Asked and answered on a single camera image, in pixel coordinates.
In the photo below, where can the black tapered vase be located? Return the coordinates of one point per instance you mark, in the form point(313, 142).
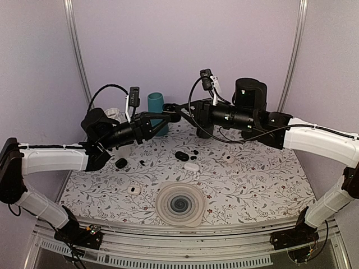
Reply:
point(250, 136)

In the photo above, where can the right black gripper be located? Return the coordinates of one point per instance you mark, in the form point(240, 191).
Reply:
point(200, 106)

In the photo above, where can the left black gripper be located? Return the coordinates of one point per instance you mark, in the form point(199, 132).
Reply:
point(143, 127)

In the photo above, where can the white ribbed vase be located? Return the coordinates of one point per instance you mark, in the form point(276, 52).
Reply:
point(115, 113)

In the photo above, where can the aluminium front rail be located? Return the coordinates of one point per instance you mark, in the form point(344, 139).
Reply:
point(218, 246)

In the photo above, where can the black gold-trimmed earbud case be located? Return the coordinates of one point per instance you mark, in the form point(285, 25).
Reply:
point(170, 109)

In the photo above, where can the small black earbud case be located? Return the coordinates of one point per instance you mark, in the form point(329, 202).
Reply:
point(121, 163)

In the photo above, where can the black oval earbud case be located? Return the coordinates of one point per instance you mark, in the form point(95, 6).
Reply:
point(181, 156)

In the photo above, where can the white case with black button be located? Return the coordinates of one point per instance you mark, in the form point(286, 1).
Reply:
point(228, 159)

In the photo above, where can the aluminium frame post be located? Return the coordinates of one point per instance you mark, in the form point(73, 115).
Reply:
point(298, 35)
point(72, 29)

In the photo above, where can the right aluminium frame post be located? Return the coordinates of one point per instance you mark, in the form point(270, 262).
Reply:
point(298, 35)

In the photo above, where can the dark grey mug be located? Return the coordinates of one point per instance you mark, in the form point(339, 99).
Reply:
point(206, 133)

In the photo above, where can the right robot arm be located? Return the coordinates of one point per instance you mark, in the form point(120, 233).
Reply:
point(247, 112)

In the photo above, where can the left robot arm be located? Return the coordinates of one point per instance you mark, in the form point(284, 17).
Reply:
point(103, 134)

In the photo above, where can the teal tapered vase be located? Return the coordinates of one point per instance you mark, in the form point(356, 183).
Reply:
point(155, 105)

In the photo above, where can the white case near plate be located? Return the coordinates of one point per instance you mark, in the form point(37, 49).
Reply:
point(134, 190)

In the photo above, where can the white oval earbud case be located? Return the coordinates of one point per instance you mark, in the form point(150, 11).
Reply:
point(191, 167)

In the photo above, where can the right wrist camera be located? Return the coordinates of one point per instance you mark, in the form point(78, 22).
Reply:
point(210, 83)

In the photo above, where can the spiral patterned ceramic plate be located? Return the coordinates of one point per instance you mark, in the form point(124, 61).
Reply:
point(180, 204)

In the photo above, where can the left aluminium frame post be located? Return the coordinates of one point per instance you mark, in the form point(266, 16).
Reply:
point(72, 29)

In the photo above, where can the floral patterned table mat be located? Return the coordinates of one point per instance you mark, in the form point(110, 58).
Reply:
point(183, 175)

